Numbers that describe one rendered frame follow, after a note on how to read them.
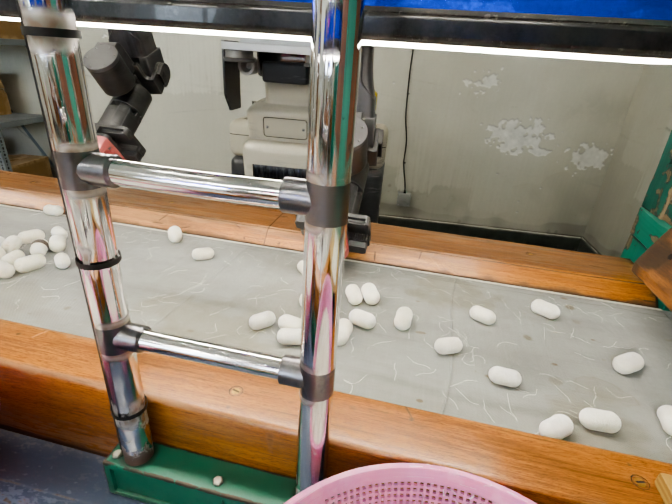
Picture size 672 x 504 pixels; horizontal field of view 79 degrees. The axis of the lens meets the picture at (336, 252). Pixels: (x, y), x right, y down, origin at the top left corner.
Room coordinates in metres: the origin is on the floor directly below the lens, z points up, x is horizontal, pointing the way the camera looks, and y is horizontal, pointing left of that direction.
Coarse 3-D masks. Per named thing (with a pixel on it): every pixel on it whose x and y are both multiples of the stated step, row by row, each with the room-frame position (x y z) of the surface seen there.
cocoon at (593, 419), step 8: (584, 408) 0.28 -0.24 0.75; (592, 408) 0.28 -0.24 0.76; (584, 416) 0.27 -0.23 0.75; (592, 416) 0.27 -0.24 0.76; (600, 416) 0.27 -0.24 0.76; (608, 416) 0.27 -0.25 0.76; (616, 416) 0.27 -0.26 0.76; (584, 424) 0.27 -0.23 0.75; (592, 424) 0.27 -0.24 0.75; (600, 424) 0.27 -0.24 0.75; (608, 424) 0.27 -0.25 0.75; (616, 424) 0.27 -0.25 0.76; (608, 432) 0.27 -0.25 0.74
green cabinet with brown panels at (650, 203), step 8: (664, 152) 0.64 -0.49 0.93; (664, 160) 0.63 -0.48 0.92; (664, 168) 0.63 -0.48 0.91; (656, 176) 0.64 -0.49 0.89; (664, 176) 0.62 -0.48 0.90; (656, 184) 0.63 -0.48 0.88; (664, 184) 0.61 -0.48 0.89; (648, 192) 0.64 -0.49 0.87; (656, 192) 0.62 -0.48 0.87; (664, 192) 0.60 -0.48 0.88; (648, 200) 0.63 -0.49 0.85; (656, 200) 0.61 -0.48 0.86; (664, 200) 0.59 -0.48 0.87; (648, 208) 0.63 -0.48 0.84; (656, 208) 0.61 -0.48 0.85; (664, 208) 0.59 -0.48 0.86; (656, 216) 0.60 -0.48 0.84; (664, 216) 0.58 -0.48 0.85
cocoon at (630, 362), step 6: (624, 354) 0.36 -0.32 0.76; (630, 354) 0.36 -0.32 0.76; (636, 354) 0.36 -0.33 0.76; (618, 360) 0.35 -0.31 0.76; (624, 360) 0.35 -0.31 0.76; (630, 360) 0.35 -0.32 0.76; (636, 360) 0.35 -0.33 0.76; (642, 360) 0.36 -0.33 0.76; (618, 366) 0.35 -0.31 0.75; (624, 366) 0.35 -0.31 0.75; (630, 366) 0.35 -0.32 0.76; (636, 366) 0.35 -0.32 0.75; (642, 366) 0.35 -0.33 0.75; (618, 372) 0.35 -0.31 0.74; (624, 372) 0.35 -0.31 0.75; (630, 372) 0.35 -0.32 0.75
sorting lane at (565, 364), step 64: (128, 256) 0.54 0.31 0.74; (256, 256) 0.57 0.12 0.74; (64, 320) 0.38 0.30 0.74; (192, 320) 0.39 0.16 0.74; (384, 320) 0.42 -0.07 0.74; (448, 320) 0.43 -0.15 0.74; (512, 320) 0.44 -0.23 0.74; (576, 320) 0.45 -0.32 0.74; (640, 320) 0.46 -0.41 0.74; (384, 384) 0.31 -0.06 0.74; (448, 384) 0.32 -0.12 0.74; (576, 384) 0.33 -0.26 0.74; (640, 384) 0.34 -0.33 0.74; (640, 448) 0.26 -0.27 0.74
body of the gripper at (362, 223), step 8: (352, 184) 0.56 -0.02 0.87; (352, 192) 0.56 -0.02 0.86; (360, 192) 0.57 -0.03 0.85; (352, 200) 0.55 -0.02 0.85; (360, 200) 0.56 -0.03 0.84; (352, 208) 0.54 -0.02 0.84; (296, 216) 0.53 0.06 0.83; (352, 216) 0.51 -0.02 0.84; (360, 216) 0.51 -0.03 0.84; (368, 216) 0.51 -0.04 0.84; (352, 224) 0.51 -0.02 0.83; (360, 224) 0.51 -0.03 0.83; (368, 224) 0.51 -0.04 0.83; (360, 232) 0.53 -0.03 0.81; (368, 232) 0.53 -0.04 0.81; (368, 240) 0.53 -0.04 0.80
